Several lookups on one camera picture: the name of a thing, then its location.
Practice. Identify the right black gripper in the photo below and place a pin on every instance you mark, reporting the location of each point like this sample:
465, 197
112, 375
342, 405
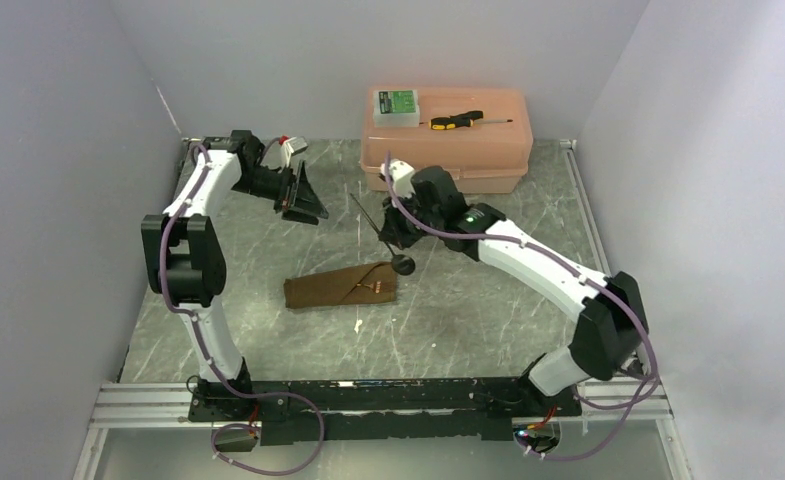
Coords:
392, 231

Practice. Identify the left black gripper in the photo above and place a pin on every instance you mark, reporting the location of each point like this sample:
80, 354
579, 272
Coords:
303, 198

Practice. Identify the brown cloth napkin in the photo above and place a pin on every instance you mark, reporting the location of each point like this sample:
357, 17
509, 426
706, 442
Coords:
337, 287

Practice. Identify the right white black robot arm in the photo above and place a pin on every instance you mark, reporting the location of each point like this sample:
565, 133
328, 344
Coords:
609, 320

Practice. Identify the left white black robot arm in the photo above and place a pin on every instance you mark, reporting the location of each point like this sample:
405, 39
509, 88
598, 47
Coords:
184, 260

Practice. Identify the pink plastic storage box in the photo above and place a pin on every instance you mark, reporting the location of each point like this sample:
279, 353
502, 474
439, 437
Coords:
489, 158

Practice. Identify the yellow black screwdriver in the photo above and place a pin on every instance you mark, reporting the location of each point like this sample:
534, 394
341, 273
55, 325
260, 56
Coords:
463, 120

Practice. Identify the green white small box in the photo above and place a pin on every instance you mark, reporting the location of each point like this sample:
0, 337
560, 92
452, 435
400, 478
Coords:
396, 108

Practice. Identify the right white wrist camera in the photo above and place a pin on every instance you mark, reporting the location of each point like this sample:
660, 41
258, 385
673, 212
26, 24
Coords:
399, 175

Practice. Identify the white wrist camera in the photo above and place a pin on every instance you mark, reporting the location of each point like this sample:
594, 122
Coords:
289, 147
399, 175

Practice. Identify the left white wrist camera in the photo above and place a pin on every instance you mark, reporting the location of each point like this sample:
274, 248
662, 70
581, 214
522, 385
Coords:
289, 147

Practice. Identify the aluminium frame rail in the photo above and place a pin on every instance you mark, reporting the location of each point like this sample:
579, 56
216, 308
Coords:
166, 406

